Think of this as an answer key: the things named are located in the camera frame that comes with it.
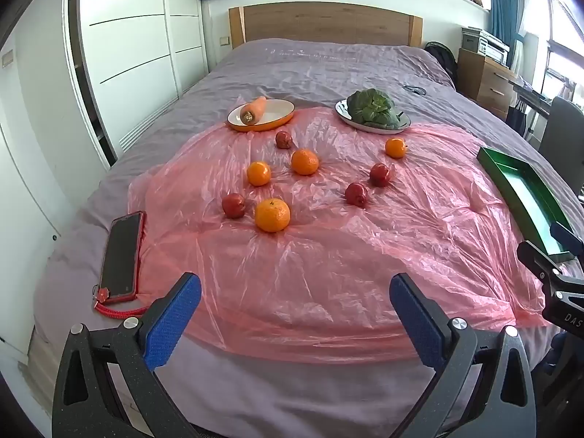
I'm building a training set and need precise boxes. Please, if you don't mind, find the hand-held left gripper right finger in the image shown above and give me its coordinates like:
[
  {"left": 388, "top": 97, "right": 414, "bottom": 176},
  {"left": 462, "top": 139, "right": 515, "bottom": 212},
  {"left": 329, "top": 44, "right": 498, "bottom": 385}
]
[{"left": 389, "top": 272, "right": 537, "bottom": 438}]

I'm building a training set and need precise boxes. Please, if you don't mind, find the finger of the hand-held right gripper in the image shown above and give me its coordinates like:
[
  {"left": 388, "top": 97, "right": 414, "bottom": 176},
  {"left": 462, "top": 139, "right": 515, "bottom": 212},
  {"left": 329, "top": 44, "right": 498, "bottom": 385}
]
[
  {"left": 550, "top": 222, "right": 584, "bottom": 258},
  {"left": 518, "top": 240, "right": 569, "bottom": 290}
]

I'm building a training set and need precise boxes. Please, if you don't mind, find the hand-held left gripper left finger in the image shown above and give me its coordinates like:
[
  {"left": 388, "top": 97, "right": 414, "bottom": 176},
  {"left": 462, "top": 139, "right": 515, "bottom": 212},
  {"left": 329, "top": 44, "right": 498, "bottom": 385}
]
[{"left": 52, "top": 272, "right": 202, "bottom": 438}]

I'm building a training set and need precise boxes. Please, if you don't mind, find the green rectangular tray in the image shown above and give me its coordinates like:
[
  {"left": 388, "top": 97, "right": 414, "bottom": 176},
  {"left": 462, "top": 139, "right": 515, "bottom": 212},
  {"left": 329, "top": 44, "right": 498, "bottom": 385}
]
[{"left": 476, "top": 146, "right": 576, "bottom": 265}]

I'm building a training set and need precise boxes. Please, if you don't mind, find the orange mandarin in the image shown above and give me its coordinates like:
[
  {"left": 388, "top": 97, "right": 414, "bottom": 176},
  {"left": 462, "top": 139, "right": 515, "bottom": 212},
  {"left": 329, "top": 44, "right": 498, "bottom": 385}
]
[
  {"left": 291, "top": 149, "right": 320, "bottom": 177},
  {"left": 254, "top": 198, "right": 291, "bottom": 233},
  {"left": 247, "top": 161, "right": 272, "bottom": 187},
  {"left": 384, "top": 137, "right": 408, "bottom": 160}
]

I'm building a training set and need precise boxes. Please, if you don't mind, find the smartphone in red case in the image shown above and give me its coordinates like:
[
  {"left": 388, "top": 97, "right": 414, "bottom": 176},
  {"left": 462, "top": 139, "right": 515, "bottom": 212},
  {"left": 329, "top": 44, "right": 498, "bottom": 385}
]
[{"left": 99, "top": 211, "right": 146, "bottom": 303}]

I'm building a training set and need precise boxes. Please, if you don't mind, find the grey office chair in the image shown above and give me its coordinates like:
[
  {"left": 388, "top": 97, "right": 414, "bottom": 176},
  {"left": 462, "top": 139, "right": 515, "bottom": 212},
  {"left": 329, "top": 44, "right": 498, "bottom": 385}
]
[{"left": 539, "top": 97, "right": 584, "bottom": 195}]

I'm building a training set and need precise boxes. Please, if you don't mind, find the pink plastic sheet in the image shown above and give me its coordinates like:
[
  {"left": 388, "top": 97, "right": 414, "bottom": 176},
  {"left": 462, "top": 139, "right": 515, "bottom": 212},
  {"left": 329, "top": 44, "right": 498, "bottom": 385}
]
[{"left": 128, "top": 105, "right": 550, "bottom": 366}]

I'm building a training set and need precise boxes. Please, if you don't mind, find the dark hanging bag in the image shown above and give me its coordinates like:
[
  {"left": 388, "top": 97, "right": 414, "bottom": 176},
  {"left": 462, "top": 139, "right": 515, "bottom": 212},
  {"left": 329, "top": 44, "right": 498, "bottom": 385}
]
[{"left": 506, "top": 100, "right": 530, "bottom": 137}]

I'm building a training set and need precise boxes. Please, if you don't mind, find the cluttered desk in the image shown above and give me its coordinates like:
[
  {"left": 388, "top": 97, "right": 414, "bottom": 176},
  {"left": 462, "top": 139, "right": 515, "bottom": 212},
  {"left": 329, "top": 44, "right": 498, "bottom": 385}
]
[{"left": 508, "top": 77, "right": 556, "bottom": 116}]

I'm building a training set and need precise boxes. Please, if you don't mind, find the wooden drawer cabinet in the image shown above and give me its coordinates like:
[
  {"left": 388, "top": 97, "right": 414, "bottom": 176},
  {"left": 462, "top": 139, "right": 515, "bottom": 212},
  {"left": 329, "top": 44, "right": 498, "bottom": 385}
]
[{"left": 457, "top": 48, "right": 519, "bottom": 122}]

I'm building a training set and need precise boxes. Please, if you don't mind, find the grey printer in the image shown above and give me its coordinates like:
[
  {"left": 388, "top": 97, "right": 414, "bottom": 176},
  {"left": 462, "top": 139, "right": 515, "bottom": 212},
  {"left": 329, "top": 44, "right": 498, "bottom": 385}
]
[{"left": 461, "top": 26, "right": 510, "bottom": 66}]

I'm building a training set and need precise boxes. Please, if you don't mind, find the white enamel plate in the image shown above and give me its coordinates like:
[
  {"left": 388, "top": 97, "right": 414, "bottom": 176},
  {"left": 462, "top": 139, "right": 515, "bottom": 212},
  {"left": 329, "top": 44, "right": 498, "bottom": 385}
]
[{"left": 335, "top": 99, "right": 412, "bottom": 135}]

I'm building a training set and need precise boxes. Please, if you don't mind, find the black backpack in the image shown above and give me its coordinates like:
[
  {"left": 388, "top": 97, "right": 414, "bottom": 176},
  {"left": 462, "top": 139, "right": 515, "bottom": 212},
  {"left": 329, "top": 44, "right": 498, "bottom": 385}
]
[{"left": 424, "top": 41, "right": 459, "bottom": 88}]

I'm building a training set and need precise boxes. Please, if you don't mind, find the green leafy vegetable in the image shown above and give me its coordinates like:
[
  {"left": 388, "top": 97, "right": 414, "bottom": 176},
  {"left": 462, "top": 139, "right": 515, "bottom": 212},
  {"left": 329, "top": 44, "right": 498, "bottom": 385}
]
[{"left": 345, "top": 88, "right": 402, "bottom": 129}]

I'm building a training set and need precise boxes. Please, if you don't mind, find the orange carrot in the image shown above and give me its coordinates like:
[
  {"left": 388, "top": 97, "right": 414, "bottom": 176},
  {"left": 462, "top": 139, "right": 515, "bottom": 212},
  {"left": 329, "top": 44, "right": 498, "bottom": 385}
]
[{"left": 240, "top": 96, "right": 268, "bottom": 126}]

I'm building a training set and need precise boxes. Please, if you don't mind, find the orange oval dish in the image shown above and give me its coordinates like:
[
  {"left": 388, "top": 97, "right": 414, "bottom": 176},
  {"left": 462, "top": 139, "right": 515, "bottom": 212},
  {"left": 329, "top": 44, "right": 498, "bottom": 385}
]
[{"left": 226, "top": 98, "right": 296, "bottom": 133}]

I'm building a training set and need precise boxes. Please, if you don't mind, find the white wardrobe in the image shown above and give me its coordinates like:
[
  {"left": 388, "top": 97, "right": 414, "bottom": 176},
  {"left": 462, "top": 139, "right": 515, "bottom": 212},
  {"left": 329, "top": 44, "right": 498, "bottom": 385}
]
[{"left": 64, "top": 0, "right": 207, "bottom": 167}]

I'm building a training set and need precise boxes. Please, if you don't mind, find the bed with purple sheet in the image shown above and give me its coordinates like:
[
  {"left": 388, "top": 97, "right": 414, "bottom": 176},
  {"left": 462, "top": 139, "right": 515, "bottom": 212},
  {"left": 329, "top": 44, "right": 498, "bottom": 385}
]
[{"left": 32, "top": 38, "right": 584, "bottom": 438}]

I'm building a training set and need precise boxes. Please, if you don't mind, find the wooden headboard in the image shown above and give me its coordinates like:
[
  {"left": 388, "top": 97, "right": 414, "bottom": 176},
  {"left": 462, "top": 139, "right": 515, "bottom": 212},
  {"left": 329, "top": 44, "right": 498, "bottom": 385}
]
[{"left": 228, "top": 2, "right": 424, "bottom": 50}]

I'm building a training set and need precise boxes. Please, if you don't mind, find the red braided phone strap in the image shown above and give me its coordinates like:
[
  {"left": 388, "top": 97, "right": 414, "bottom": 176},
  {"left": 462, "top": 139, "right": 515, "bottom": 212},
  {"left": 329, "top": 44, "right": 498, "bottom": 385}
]
[{"left": 92, "top": 287, "right": 150, "bottom": 328}]

